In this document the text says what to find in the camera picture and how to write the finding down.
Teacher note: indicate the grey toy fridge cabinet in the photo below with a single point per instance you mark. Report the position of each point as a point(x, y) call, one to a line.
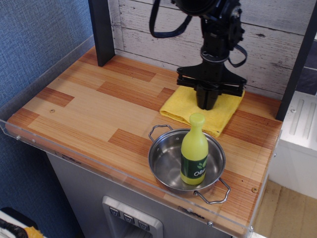
point(106, 209)

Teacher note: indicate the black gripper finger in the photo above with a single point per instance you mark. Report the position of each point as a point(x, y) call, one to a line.
point(211, 97)
point(200, 96)

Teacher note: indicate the green olive oil bottle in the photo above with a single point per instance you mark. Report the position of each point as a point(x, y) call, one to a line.
point(194, 152)

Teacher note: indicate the clear acrylic table guard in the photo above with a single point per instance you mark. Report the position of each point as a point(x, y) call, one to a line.
point(98, 118)

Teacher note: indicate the steel pot with handles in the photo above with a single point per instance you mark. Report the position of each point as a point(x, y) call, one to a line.
point(165, 162)

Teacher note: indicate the yellow towel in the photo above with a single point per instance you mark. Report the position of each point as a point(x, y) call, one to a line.
point(182, 104)

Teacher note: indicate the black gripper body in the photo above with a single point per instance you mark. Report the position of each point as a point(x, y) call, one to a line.
point(212, 72)

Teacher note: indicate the white toy sink unit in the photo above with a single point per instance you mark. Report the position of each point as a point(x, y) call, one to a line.
point(294, 163)

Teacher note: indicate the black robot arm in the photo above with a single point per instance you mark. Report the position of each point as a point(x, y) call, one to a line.
point(222, 32)

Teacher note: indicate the yellow object bottom left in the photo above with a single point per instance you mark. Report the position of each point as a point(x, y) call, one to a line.
point(33, 232)

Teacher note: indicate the black right frame post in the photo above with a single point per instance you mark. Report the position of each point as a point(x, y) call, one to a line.
point(299, 64)

